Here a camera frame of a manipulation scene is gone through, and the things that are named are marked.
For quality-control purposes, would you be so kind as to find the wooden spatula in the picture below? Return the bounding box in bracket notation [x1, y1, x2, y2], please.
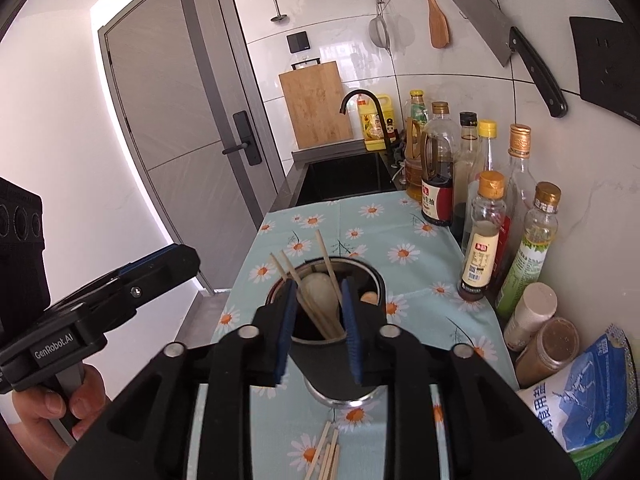
[411, 0, 450, 49]

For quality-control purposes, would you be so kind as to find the black sink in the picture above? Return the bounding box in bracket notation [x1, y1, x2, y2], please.
[292, 150, 401, 207]

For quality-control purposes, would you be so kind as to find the black door lock handle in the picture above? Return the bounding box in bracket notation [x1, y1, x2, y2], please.
[222, 111, 262, 166]

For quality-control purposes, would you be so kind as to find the white spice jar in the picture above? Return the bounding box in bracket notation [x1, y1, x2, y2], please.
[503, 282, 558, 352]

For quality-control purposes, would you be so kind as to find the cleaver with black handle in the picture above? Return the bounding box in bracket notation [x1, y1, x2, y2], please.
[451, 0, 569, 119]

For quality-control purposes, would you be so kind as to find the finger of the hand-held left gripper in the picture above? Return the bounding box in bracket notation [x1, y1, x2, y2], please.
[47, 246, 176, 311]
[75, 243, 201, 332]

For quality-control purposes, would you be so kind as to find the brown spice jar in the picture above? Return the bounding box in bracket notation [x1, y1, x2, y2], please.
[515, 317, 581, 388]

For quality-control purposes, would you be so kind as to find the white and blue salt bag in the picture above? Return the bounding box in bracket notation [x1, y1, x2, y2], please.
[517, 324, 636, 453]

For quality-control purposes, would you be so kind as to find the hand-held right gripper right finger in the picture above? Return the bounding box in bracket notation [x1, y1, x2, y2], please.
[340, 276, 581, 480]

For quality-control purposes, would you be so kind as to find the blue daisy print tablecloth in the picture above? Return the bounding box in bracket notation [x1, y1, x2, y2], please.
[195, 197, 518, 480]

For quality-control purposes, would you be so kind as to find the black faucet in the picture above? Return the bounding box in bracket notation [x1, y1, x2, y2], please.
[340, 89, 396, 191]

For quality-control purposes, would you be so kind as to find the tall clear gold cap bottle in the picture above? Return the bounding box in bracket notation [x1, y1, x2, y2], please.
[500, 124, 534, 261]

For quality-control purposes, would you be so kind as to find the white ceramic spoon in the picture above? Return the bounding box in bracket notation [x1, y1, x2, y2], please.
[299, 272, 346, 331]

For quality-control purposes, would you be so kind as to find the yellow dish soap bottle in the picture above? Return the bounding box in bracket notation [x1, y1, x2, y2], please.
[359, 92, 396, 152]

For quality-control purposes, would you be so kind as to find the metal mesh strainer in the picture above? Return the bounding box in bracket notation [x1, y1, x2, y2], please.
[369, 0, 392, 51]

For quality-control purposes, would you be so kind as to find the bamboo cutting board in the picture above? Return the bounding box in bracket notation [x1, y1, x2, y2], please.
[278, 58, 354, 151]

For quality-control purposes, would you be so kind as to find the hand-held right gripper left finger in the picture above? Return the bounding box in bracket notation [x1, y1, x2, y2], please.
[54, 277, 301, 480]

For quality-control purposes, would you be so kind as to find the grey door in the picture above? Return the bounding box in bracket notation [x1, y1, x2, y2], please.
[97, 0, 286, 291]

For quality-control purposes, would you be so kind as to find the green label oil bottle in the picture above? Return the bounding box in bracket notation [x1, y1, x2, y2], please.
[495, 182, 562, 318]

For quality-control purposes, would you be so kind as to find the person's left hand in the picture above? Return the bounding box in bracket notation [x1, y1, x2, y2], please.
[10, 365, 113, 441]

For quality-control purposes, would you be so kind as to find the large black wall outlet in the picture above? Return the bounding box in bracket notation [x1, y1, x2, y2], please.
[569, 16, 640, 126]

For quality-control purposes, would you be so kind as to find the soy sauce bottle red label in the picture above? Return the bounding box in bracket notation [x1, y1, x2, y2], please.
[420, 101, 455, 227]

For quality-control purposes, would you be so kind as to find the black cylindrical utensil holder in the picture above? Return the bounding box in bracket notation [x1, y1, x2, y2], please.
[264, 256, 388, 408]

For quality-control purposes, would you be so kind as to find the green sugar bag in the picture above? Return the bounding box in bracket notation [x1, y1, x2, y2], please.
[570, 437, 626, 467]

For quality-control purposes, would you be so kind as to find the slim yellow cap bottle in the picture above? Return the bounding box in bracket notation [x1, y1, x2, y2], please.
[477, 120, 499, 175]

